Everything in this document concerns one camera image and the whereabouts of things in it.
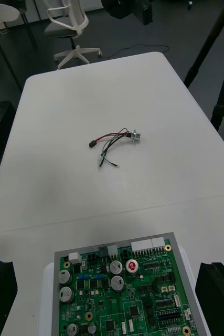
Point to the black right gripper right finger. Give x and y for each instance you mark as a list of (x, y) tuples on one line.
[(219, 296)]

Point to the black tripod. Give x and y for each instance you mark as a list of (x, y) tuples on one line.
[(208, 44)]

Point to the white office chair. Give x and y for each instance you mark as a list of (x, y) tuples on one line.
[(64, 26)]

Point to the round grey side table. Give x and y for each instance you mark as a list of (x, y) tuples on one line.
[(1, 13)]

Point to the green circuit board grey frame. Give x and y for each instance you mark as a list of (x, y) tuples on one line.
[(132, 302)]

